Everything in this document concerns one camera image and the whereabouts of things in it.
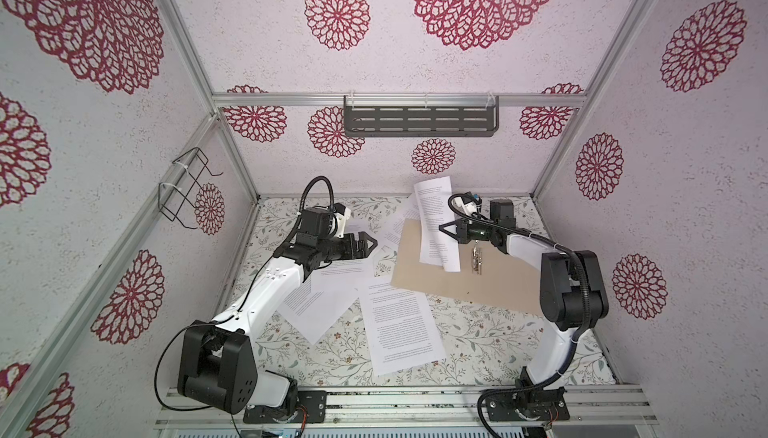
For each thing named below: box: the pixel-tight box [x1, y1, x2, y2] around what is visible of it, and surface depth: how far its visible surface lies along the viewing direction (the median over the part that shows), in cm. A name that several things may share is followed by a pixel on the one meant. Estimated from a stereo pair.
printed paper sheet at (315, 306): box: [276, 276, 361, 345], surface depth 94 cm
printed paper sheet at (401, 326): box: [356, 277, 446, 377], surface depth 89 cm
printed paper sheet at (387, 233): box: [348, 193, 419, 247], surface depth 115 cm
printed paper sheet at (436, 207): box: [414, 176, 461, 273], surface depth 94 cm
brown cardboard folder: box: [392, 218, 543, 316], surface depth 100 cm
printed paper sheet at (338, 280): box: [310, 257, 375, 305], surface depth 97 cm
